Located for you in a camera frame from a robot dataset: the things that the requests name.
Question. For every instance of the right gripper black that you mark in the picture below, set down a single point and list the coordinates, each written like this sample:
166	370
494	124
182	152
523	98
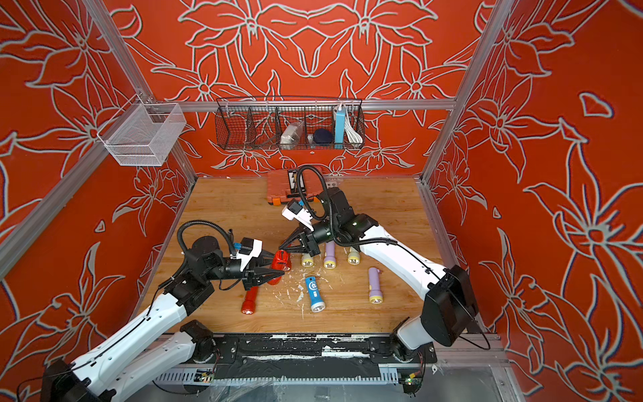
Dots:
306	247

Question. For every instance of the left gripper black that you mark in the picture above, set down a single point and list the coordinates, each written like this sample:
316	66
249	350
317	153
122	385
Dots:
258	278

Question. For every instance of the red flashlight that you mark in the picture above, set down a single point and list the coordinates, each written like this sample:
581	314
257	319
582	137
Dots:
249	304
281	262

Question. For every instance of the green flashlight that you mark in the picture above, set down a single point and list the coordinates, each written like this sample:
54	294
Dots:
307	260
354	257

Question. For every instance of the purple flashlight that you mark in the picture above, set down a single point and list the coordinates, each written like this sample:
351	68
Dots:
330	260
375	294

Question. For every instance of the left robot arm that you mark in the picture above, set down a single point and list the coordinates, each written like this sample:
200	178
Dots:
158	339

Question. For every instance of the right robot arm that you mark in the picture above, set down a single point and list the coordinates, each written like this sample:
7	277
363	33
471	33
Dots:
449	303

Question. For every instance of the red flashlight front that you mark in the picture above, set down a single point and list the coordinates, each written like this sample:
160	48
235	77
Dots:
249	304

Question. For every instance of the blue flashlight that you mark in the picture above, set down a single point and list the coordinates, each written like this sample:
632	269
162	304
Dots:
317	302

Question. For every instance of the orange tool case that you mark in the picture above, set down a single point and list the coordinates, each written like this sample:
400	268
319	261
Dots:
281	186

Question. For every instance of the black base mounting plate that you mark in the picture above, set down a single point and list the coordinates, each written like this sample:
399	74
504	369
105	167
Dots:
312	356

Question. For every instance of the white packet in basket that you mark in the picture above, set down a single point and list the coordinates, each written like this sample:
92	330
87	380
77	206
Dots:
292	135

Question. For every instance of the dark blue round case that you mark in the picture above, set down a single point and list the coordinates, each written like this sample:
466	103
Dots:
322	137

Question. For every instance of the light blue box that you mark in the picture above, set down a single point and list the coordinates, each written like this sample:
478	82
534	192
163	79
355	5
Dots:
339	128

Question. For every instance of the clear plastic bin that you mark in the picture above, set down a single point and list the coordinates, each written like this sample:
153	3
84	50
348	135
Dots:
144	135

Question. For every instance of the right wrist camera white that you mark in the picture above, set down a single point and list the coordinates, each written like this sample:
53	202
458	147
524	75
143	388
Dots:
295	210

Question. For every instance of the black wire basket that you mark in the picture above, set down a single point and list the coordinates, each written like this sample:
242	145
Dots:
290	123

